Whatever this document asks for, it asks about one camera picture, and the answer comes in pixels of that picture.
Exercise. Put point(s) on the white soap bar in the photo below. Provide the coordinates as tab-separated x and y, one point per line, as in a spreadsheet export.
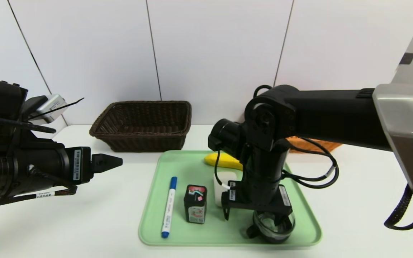
221	179

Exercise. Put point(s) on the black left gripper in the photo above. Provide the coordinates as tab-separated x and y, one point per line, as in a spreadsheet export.
79	165

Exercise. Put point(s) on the yellow banana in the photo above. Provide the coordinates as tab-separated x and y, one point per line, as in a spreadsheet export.
224	161

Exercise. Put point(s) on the blue and white marker pen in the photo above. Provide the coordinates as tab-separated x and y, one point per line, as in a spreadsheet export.
169	208

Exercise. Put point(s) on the dark wall switch plate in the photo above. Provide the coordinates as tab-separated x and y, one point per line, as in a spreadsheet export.
406	58

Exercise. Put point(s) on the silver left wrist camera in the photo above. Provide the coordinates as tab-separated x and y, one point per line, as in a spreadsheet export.
48	107

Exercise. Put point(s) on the orange wicker basket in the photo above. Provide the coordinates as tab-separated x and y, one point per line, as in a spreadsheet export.
317	146

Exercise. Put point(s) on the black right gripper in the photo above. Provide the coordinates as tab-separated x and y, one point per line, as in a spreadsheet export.
257	204

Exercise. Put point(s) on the light green plastic tray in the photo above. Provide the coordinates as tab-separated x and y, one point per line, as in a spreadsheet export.
185	233

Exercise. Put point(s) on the dark brown wicker basket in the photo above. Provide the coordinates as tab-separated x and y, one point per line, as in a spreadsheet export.
142	122

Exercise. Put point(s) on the black snack box red print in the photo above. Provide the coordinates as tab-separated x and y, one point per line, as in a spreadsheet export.
195	204

